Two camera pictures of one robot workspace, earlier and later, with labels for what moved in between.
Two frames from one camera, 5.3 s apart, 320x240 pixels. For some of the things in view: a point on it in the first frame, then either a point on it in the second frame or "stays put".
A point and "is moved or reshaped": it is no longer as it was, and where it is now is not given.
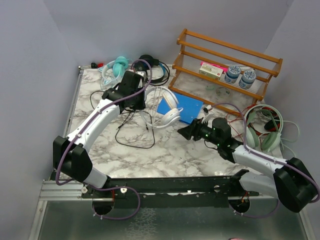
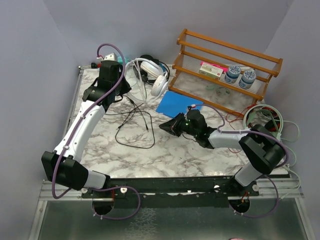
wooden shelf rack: x=226 y=75 stays put
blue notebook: x=192 y=108 stays put
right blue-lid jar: x=247 y=79 stays put
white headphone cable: x=159 y=99 is moved or reshaped
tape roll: x=223 y=92 stays put
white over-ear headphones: x=171 y=116 -> x=151 y=68
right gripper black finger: x=188 y=132 -> x=175 y=125
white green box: x=211 y=71 stays put
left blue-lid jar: x=232 y=74 stays put
